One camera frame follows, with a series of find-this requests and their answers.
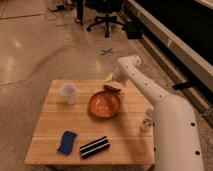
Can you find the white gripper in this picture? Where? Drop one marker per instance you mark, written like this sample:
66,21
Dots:
109,78

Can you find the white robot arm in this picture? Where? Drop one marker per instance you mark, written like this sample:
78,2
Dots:
175,133

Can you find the white ceramic cup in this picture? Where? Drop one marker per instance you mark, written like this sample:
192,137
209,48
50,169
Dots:
68,91

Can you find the orange bowl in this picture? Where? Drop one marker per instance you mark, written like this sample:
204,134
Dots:
104,104

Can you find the black box on floor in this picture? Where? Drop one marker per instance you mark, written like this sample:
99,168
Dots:
132,31

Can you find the wooden table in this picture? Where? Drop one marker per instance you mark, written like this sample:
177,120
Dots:
129,144

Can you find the black white striped block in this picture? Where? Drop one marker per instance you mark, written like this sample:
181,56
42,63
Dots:
94,147

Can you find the black office chair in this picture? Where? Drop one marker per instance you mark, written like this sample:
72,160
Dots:
105,7

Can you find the blue sponge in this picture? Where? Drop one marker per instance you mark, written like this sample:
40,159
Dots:
66,143

